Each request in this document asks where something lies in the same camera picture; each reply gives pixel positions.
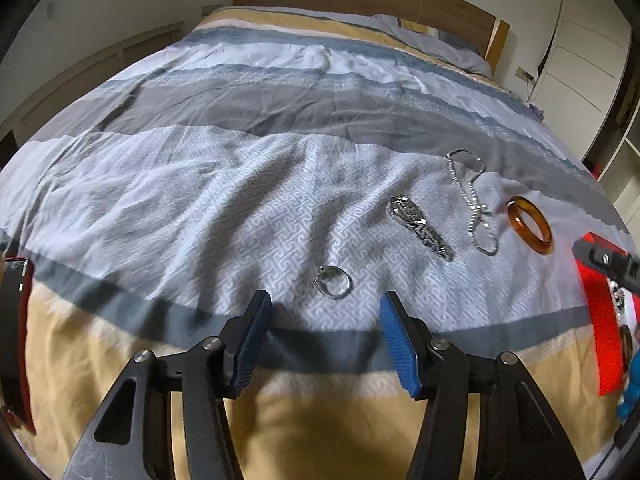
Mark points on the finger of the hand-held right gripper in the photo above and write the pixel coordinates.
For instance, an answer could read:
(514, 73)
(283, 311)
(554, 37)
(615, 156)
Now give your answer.
(632, 380)
(607, 262)

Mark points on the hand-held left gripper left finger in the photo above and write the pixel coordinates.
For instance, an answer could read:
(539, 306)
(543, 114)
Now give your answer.
(250, 340)

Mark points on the grey pillow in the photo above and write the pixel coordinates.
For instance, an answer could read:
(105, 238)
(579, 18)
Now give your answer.
(440, 45)

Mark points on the red shallow cardboard box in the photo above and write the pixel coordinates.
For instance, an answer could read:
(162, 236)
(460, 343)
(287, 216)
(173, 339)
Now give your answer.
(597, 320)

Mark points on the open wardrobe shelf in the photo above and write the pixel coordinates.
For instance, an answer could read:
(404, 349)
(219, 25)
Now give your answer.
(625, 150)

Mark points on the silver wristwatch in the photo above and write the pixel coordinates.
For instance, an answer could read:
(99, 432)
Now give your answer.
(406, 210)

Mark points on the amber orange bangle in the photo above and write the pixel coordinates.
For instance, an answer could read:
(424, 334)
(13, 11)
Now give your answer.
(517, 222)

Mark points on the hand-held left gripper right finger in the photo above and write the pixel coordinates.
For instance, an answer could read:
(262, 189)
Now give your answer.
(400, 345)

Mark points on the olive brown bangle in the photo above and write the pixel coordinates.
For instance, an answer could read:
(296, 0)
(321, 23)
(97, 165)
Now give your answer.
(626, 345)

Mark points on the white wardrobe door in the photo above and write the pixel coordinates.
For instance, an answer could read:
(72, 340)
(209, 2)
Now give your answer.
(585, 75)

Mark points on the wall socket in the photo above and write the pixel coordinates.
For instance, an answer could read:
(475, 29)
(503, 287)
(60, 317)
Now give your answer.
(523, 74)
(211, 8)

